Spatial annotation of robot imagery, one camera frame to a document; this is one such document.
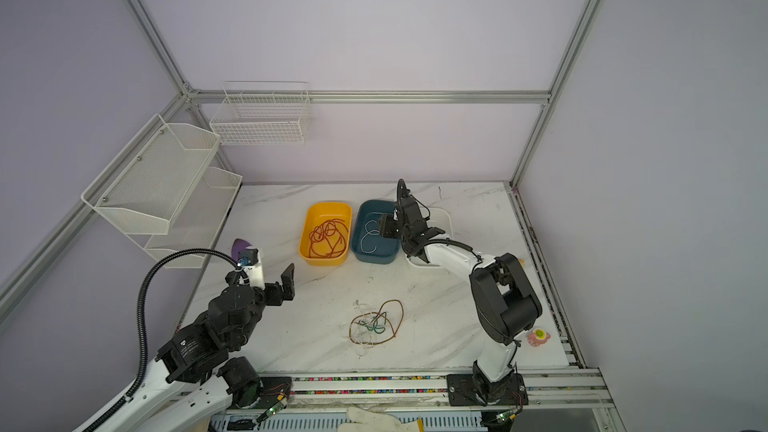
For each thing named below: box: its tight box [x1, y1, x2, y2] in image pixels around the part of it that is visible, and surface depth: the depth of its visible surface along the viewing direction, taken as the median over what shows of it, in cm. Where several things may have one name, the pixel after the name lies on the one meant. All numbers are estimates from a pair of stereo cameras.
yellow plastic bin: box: [298, 202, 352, 266], surface depth 104 cm
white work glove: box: [337, 406, 420, 432], surface depth 71 cm
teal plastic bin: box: [350, 200, 401, 265], surface depth 103 cm
